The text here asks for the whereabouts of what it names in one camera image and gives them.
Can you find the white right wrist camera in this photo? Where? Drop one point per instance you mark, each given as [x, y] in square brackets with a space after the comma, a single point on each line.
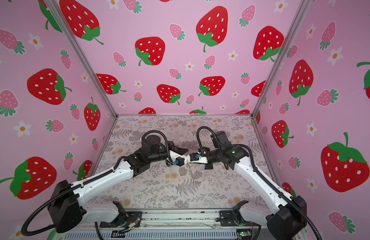
[196, 158]

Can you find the aluminium front rail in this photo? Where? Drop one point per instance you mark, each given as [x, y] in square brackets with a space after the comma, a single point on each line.
[165, 219]

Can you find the aluminium corner post right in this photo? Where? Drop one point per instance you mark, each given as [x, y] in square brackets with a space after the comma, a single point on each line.
[294, 28]

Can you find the aluminium corner post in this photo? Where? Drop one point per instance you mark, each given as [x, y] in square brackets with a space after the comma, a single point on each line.
[71, 38]
[294, 28]

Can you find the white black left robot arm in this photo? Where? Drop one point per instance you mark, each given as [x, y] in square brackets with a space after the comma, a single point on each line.
[70, 206]

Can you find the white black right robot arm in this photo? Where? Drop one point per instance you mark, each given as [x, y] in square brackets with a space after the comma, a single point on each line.
[284, 216]

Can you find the clear acrylic keyring holder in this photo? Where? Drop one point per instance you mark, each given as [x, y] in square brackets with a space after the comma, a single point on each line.
[190, 172]

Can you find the perforated grey cable duct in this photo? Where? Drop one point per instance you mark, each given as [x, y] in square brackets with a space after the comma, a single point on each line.
[172, 235]

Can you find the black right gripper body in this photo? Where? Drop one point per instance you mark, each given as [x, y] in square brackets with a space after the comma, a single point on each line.
[212, 156]

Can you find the aluminium corner post left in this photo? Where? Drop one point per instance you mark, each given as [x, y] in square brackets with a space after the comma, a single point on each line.
[71, 38]

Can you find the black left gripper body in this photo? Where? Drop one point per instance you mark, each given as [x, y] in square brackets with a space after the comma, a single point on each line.
[170, 147]

